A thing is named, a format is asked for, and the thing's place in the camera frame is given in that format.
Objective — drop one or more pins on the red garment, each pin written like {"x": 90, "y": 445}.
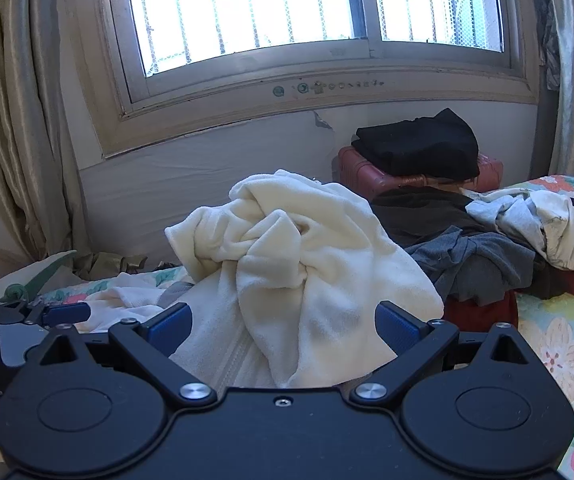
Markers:
{"x": 487, "y": 316}

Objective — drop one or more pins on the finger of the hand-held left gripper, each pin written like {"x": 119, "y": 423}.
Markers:
{"x": 67, "y": 314}

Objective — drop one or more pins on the white printed crumpled cloth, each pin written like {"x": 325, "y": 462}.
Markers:
{"x": 567, "y": 245}

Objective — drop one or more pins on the red suitcase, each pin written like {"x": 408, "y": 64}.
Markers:
{"x": 362, "y": 170}

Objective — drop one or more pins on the barred window with beige frame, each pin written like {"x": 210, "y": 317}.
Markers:
{"x": 247, "y": 10}

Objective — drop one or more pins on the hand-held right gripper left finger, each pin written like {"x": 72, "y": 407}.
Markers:
{"x": 174, "y": 325}

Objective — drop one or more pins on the grey garment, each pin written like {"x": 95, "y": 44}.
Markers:
{"x": 477, "y": 265}

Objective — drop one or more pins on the white and green cloth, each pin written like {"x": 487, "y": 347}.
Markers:
{"x": 27, "y": 275}

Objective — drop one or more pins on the grey patterned sheer curtain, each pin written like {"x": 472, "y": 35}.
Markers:
{"x": 550, "y": 35}

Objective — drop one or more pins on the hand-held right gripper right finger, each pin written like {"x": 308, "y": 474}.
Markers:
{"x": 396, "y": 329}

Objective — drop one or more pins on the pale blue garment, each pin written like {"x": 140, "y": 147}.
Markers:
{"x": 507, "y": 215}

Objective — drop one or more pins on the floral bedsheet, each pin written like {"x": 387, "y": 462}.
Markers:
{"x": 557, "y": 360}

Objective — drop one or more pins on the black folded garment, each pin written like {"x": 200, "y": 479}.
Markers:
{"x": 417, "y": 145}

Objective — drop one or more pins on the olive crumpled cloth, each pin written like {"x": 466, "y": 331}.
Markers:
{"x": 112, "y": 262}

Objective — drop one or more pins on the dark brown garment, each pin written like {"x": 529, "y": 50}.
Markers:
{"x": 417, "y": 215}

